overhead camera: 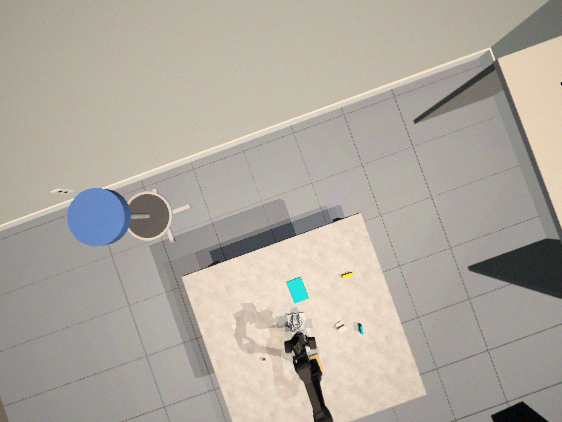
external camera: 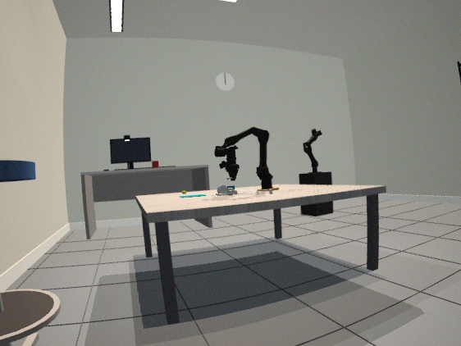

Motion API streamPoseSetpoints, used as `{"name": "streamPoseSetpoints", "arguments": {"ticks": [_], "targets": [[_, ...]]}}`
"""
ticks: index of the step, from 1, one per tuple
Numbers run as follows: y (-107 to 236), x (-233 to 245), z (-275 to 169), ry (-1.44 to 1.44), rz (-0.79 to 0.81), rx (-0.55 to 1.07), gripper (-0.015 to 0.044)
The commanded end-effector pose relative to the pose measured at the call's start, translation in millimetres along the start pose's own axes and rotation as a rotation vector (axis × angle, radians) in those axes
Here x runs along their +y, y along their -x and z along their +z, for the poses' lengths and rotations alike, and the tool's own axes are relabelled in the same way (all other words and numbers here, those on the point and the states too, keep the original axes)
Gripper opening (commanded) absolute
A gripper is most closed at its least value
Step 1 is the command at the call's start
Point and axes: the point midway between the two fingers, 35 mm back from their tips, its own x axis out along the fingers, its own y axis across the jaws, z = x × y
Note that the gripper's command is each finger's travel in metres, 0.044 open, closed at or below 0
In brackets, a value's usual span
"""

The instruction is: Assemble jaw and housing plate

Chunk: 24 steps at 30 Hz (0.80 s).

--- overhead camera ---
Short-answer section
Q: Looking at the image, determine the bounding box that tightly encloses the cyan flat rectangular plate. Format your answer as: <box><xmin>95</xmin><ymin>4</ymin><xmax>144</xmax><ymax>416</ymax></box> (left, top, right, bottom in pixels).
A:
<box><xmin>287</xmin><ymin>277</ymin><xmax>309</xmax><ymax>303</ymax></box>

